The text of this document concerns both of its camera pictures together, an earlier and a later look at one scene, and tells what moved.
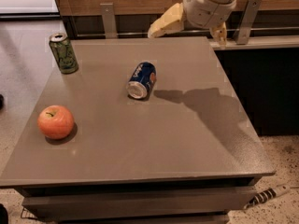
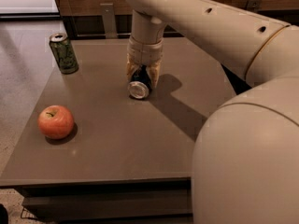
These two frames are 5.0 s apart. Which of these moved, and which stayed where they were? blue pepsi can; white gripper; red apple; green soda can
Moved: white gripper
Stayed: blue pepsi can; green soda can; red apple
